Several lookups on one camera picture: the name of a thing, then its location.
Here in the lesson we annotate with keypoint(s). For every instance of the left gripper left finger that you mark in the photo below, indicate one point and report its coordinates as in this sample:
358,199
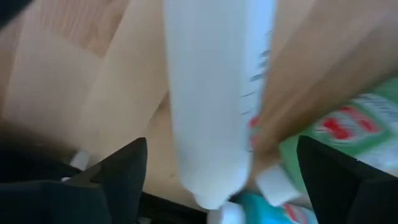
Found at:
93,199

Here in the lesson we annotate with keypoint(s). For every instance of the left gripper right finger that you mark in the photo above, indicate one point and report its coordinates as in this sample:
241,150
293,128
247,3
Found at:
342,193

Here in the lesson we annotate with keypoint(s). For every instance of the teal paint bottle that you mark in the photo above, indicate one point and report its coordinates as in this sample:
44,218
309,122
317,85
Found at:
264,213

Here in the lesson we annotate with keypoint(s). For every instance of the white paint bottle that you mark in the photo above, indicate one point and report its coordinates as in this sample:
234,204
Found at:
211,109

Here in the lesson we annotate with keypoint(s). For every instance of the green paint bottle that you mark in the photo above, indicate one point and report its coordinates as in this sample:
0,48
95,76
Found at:
357,124

